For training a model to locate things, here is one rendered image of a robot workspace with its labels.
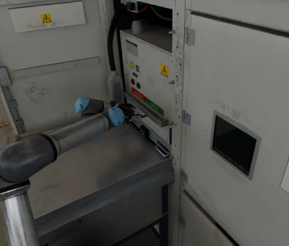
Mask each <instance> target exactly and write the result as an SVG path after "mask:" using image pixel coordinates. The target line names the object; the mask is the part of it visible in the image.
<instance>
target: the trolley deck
mask: <svg viewBox="0 0 289 246"><path fill-rule="evenodd" d="M160 161H162V160H161V159H160V158H159V157H158V156H157V155H156V154H155V153H154V152H153V151H152V150H151V149H150V148H149V147H148V146H147V145H146V144H145V143H144V142H143V141H142V140H141V139H140V138H139V137H138V136H137V135H136V134H135V133H134V132H133V131H132V130H131V129H130V128H129V127H128V126H127V125H126V124H125V123H122V124H120V125H119V126H115V127H113V128H111V129H109V130H107V131H105V132H103V133H101V134H100V138H99V140H98V141H95V142H84V143H82V144H80V145H78V146H76V147H74V148H72V149H70V150H68V151H67V152H65V153H63V154H61V155H59V156H58V158H57V160H56V161H54V162H53V163H51V164H49V165H47V166H46V167H44V168H43V169H41V170H40V171H38V172H37V173H35V174H34V175H33V176H31V177H29V181H30V187H29V189H28V190H27V194H28V197H29V201H30V205H31V209H32V213H33V216H34V218H37V217H39V216H41V215H43V214H45V213H48V212H50V211H52V210H54V209H56V208H59V207H61V206H63V205H65V204H68V203H70V202H72V201H74V200H77V199H79V198H81V197H83V196H85V195H88V194H90V193H92V192H94V191H96V190H99V189H101V188H103V187H105V186H108V185H110V184H112V183H114V182H116V181H119V180H121V179H123V178H125V177H128V176H130V175H132V174H134V173H136V172H139V171H141V170H143V169H145V168H147V167H150V166H152V165H154V164H156V163H158V162H160ZM172 181H174V171H172V170H171V169H170V170H168V171H165V172H163V173H161V174H159V175H157V176H155V177H153V178H151V179H149V180H146V181H144V182H142V183H140V184H138V185H136V186H134V187H132V188H129V189H127V190H125V191H123V192H121V193H119V194H117V195H115V196H113V197H110V198H108V199H106V200H105V201H103V202H100V203H98V204H96V205H94V206H92V207H90V208H88V209H86V210H83V211H81V212H79V213H77V214H75V215H73V216H71V217H69V218H67V219H64V220H62V221H60V222H58V223H56V224H54V225H52V226H50V227H48V228H45V229H43V230H41V231H39V232H38V235H39V240H40V244H41V246H44V245H46V244H48V243H50V242H52V241H54V240H56V239H58V238H60V237H62V236H64V235H66V234H68V233H70V232H72V231H74V230H76V229H78V228H80V227H82V226H84V225H86V224H88V223H90V222H92V221H94V220H96V219H98V218H100V217H102V216H104V215H106V214H108V213H110V212H112V211H114V210H116V209H118V208H120V207H122V206H124V205H126V204H128V203H130V202H132V201H134V200H136V199H138V198H140V197H142V196H144V195H146V194H148V193H150V192H152V191H154V190H156V189H158V188H160V187H162V186H164V185H166V184H168V183H170V182H172Z"/></svg>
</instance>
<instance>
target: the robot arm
mask: <svg viewBox="0 0 289 246"><path fill-rule="evenodd" d="M75 111H76V112H77V113H79V114H81V121H79V122H77V123H74V124H72V125H70V126H67V127H65V128H62V129H60V130H57V131H55V132H53V133H50V134H48V135H47V134H43V133H42V134H39V135H37V136H34V137H31V138H28V139H25V140H21V141H17V142H14V143H10V144H8V145H6V146H4V147H3V148H1V149H0V214H1V218H2V222H3V226H4V230H5V234H6V238H7V242H8V246H41V244H40V240H39V235H38V231H37V227H36V224H35V220H34V216H33V213H32V209H31V205H30V201H29V197H28V194H27V190H28V189H29V187H30V181H29V177H31V176H33V175H34V174H35V173H37V172H38V171H40V170H41V169H43V168H44V167H46V166H47V165H49V164H51V163H53V162H54V161H56V160H57V158H58V156H59V155H61V154H63V153H65V152H67V151H68V150H70V149H72V148H74V147H76V146H78V145H80V144H82V143H84V142H95V141H98V140H99V138H100V134H101V133H103V132H105V131H107V130H109V129H111V128H113V127H115V126H119V125H120V124H122V123H125V122H126V123H125V124H130V123H129V121H130V119H133V120H135V121H139V120H138V118H139V117H141V116H142V113H141V112H140V111H139V110H138V109H137V108H135V107H134V106H133V105H132V104H130V103H124V104H122V103H121V104H118V106H116V102H114V101H111V102H107V101H106V100H105V101H101V100H96V99H91V98H87V97H79V98H78V99H77V100H76V103H75ZM135 113H136V114H135Z"/></svg>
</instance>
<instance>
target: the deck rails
mask: <svg viewBox="0 0 289 246"><path fill-rule="evenodd" d="M65 127H67V126H65ZM65 127H62V128H65ZM62 128H59V129H56V130H53V131H50V132H47V133H45V134H47V135H48V134H50V133H53V132H55V131H57V130H60V129H62ZM170 164H171V160H169V158H167V159H165V160H163V161H160V162H158V163H156V164H154V165H152V166H150V167H147V168H145V169H143V170H141V171H139V172H136V173H134V174H132V175H130V176H128V177H125V178H123V179H121V180H119V181H116V182H114V183H112V184H110V185H108V186H105V187H103V188H101V189H99V190H96V191H94V192H92V193H90V194H88V195H85V196H83V197H81V198H79V199H77V200H74V201H72V202H70V203H68V204H65V205H63V206H61V207H59V208H56V209H54V210H52V211H50V212H48V213H45V214H43V215H41V216H39V217H37V218H35V219H34V220H35V224H36V227H37V231H38V232H39V231H41V230H43V229H45V228H48V227H50V226H52V225H54V224H56V223H58V222H60V221H62V220H64V219H67V218H69V217H71V216H73V215H75V214H77V213H79V212H81V211H83V210H86V209H88V208H90V207H92V206H94V205H96V204H98V203H100V202H103V201H105V200H106V199H108V198H110V197H113V196H115V195H117V194H119V193H121V192H123V191H125V190H127V189H129V188H132V187H134V186H136V185H138V184H140V183H142V182H144V181H146V180H149V179H151V178H153V177H155V176H157V175H159V174H161V173H163V172H165V171H168V170H170V169H171V168H170Z"/></svg>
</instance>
